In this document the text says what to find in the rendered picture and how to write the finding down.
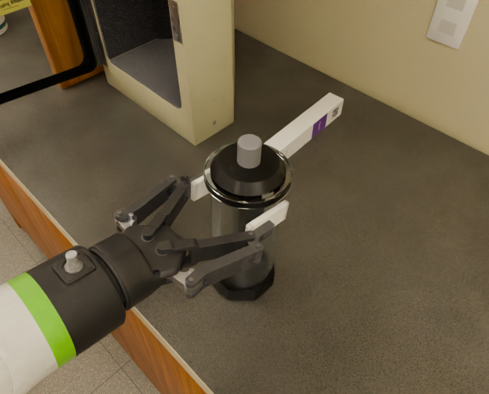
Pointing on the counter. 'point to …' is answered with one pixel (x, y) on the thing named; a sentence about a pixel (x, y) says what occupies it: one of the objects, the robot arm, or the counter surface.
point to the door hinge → (94, 32)
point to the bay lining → (131, 23)
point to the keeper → (175, 21)
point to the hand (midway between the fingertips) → (244, 197)
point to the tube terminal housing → (193, 72)
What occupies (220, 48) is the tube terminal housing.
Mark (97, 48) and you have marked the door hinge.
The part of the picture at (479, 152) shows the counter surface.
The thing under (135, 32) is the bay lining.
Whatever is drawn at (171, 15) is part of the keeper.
